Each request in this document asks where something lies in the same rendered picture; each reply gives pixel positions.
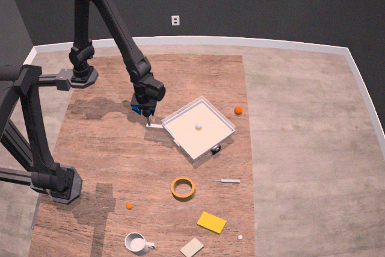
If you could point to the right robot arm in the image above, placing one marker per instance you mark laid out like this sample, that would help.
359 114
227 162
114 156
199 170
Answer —
17 81

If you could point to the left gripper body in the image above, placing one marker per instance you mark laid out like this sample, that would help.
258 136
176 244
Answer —
143 102

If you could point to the pale pink flat rectangular block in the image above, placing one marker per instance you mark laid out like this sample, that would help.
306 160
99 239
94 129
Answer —
192 248

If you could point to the yellow flat rectangular block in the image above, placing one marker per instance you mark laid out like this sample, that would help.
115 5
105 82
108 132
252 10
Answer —
211 223

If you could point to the white mug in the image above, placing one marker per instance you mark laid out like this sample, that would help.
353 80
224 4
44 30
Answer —
135 241

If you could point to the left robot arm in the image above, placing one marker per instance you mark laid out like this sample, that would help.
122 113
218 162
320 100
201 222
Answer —
136 63

